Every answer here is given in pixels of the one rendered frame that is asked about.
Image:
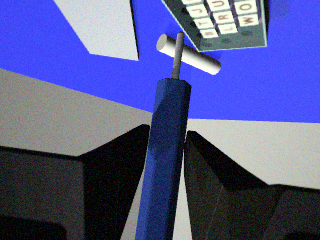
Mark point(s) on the grey keyboard with cream letter keys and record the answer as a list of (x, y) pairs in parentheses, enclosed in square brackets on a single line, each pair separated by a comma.
[(216, 25)]

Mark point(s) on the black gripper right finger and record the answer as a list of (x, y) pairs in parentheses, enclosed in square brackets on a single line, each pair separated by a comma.
[(227, 202)]

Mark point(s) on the blue stylus with white tip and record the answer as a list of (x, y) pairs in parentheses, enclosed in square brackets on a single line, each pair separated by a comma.
[(158, 203)]

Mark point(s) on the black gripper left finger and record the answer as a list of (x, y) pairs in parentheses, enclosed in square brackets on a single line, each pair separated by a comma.
[(90, 195)]

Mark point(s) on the white cylinder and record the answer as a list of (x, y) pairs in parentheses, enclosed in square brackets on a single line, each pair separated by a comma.
[(167, 44)]

